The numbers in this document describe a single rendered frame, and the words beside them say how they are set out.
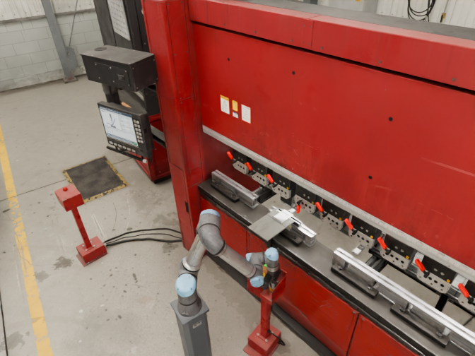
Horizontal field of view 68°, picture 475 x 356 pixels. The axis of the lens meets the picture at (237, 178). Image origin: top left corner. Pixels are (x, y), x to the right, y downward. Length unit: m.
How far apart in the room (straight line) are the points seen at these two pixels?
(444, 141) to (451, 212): 0.33
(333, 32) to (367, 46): 0.18
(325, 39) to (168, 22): 1.07
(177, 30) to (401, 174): 1.60
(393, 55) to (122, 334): 2.75
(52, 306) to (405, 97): 3.17
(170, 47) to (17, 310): 2.59
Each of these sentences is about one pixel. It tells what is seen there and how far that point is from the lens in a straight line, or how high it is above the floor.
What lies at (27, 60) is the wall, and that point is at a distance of 8.63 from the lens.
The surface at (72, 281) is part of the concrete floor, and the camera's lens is 3.77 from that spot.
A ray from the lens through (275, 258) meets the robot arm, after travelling 2.14.
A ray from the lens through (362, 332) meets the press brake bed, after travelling 2.47.
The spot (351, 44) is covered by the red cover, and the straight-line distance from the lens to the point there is 1.71.
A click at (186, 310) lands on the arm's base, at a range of 2.26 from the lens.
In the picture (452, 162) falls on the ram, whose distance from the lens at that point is 1.68.
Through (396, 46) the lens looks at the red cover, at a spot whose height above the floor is 2.25.
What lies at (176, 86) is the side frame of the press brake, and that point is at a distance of 2.56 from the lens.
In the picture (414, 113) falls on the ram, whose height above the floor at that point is 2.01.
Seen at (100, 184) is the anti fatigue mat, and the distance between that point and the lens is 4.83.
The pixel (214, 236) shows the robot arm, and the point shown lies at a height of 1.36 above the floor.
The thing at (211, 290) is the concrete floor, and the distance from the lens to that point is 3.34.
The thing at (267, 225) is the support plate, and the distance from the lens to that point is 2.43.
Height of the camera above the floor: 2.67
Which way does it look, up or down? 36 degrees down
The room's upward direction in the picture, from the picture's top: 2 degrees counter-clockwise
